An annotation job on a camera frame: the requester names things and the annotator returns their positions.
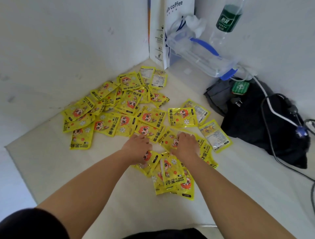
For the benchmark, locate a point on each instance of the person's left fingers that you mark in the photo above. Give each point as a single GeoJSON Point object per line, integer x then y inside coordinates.
{"type": "Point", "coordinates": [147, 147]}

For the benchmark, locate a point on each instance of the clear bottle with green label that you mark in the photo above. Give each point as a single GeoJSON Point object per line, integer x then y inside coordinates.
{"type": "Point", "coordinates": [228, 17]}

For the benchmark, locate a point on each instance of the yellow cartoon-print sachet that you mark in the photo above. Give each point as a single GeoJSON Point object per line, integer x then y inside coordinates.
{"type": "Point", "coordinates": [168, 140]}
{"type": "Point", "coordinates": [151, 163]}

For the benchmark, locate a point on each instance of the white paper carrier bag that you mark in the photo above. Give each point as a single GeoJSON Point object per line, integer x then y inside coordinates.
{"type": "Point", "coordinates": [169, 29]}

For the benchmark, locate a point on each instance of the person's right fingers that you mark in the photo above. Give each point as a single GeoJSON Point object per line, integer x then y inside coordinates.
{"type": "Point", "coordinates": [185, 137]}

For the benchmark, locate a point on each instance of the crumpled white plastic bag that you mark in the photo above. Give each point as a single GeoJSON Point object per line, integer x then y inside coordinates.
{"type": "Point", "coordinates": [196, 23]}

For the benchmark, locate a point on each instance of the pile of yellow packets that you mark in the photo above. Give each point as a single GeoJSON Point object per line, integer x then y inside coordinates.
{"type": "Point", "coordinates": [123, 108]}

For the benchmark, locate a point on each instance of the black fabric bag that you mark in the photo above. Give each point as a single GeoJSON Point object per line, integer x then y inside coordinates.
{"type": "Point", "coordinates": [253, 120]}

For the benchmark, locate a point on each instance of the black trousers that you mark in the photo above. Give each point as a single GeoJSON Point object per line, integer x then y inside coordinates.
{"type": "Point", "coordinates": [164, 234]}

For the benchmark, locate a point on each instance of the person's right forearm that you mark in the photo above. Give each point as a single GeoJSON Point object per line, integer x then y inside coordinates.
{"type": "Point", "coordinates": [221, 197]}

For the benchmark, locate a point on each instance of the person's left hand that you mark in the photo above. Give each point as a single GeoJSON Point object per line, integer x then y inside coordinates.
{"type": "Point", "coordinates": [135, 150]}

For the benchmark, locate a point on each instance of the grey cloth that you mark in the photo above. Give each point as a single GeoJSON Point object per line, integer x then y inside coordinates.
{"type": "Point", "coordinates": [217, 94]}

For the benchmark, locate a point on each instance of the person's left forearm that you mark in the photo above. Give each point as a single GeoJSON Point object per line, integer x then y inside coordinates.
{"type": "Point", "coordinates": [88, 187]}

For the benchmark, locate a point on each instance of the person's right hand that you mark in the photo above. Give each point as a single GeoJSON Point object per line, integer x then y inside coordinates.
{"type": "Point", "coordinates": [187, 147]}

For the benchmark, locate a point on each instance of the black shirt sleeve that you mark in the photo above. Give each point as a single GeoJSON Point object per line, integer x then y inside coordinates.
{"type": "Point", "coordinates": [29, 225]}

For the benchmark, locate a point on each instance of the small green box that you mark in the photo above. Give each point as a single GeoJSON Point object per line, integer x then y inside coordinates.
{"type": "Point", "coordinates": [240, 88]}

